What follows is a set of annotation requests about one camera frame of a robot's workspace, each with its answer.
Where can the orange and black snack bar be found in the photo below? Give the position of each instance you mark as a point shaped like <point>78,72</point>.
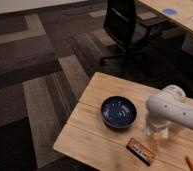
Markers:
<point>142,152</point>

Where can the orange carrot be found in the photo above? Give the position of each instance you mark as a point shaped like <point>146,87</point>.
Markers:
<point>189,161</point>

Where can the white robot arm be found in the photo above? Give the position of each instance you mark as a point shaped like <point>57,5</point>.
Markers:
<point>167,111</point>

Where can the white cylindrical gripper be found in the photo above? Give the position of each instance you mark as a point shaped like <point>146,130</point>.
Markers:
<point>156,127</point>

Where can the dark blue ceramic bowl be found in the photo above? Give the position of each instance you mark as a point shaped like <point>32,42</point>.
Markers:
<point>118,112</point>

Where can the black office chair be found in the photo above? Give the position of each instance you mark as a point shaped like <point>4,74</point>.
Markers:
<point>130,36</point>

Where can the blue round coaster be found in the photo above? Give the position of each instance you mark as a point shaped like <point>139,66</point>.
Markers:
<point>169,11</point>

